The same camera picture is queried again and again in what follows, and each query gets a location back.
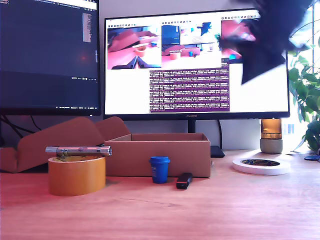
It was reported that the black monitor stand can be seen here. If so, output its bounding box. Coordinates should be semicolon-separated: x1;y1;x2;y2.
187;119;226;158

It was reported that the bright screen Huawei monitor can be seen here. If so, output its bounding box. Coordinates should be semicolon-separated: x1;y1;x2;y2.
103;8;291;121

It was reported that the brown cardboard box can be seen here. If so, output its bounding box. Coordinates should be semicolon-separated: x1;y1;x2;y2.
0;116;212;178

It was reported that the wide orange tape roll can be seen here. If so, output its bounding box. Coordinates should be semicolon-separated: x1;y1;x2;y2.
47;156;107;197

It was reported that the flat white tape roll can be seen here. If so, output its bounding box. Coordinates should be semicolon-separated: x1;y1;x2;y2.
232;157;292;176

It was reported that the dark screen computer monitor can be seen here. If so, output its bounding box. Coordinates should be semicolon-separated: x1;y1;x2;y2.
0;0;102;117

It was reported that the small blue lidded cup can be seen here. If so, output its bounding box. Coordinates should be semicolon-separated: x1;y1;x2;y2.
149;156;171;185

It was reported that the thin black monitor cable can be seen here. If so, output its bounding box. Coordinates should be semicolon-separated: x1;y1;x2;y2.
218;119;224;147

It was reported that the silver metal flashlight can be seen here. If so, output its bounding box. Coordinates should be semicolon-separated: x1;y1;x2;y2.
44;146;113;158

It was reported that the black USB stick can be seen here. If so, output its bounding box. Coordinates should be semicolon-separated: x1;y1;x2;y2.
175;172;194;190

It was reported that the black desk cable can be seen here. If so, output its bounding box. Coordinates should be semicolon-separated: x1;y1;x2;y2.
29;115;44;132
0;115;36;143

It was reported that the green leafy plant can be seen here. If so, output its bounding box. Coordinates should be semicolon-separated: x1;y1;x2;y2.
287;22;320;152

